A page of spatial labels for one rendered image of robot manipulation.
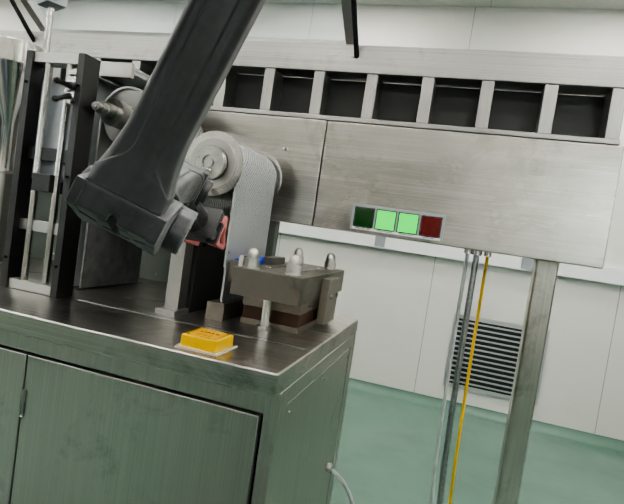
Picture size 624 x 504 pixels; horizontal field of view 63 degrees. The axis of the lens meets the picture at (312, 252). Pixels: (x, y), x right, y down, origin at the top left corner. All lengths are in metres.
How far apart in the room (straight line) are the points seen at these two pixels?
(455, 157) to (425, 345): 2.52
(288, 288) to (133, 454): 0.43
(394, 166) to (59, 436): 1.00
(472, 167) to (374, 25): 2.80
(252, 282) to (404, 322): 2.74
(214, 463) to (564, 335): 3.12
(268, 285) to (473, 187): 0.61
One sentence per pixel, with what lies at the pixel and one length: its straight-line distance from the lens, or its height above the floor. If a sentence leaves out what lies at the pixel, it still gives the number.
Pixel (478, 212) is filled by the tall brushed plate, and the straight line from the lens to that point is 1.38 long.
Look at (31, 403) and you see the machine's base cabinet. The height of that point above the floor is 0.72.
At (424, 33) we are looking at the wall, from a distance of 4.02.
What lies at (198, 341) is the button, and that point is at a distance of 0.91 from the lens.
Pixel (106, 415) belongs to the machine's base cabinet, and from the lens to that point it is 1.06.
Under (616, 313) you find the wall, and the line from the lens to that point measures 3.86.
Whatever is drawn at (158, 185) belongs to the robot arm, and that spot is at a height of 1.16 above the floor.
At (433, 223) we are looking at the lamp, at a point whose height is 1.19.
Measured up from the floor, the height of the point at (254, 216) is 1.14.
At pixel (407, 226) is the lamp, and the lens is 1.38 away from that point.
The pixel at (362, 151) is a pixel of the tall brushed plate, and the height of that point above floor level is 1.36.
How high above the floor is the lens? 1.14
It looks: 3 degrees down
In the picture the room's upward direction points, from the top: 8 degrees clockwise
